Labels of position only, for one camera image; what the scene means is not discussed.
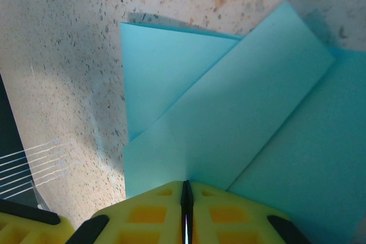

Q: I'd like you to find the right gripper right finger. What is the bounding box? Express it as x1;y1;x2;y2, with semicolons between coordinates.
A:
187;180;311;244

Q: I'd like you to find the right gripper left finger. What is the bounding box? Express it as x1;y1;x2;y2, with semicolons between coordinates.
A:
67;180;187;244

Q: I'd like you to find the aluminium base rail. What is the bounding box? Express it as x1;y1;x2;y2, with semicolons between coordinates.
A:
30;180;49;212

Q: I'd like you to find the light blue cloth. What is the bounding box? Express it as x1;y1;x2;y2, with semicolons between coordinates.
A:
119;1;366;244

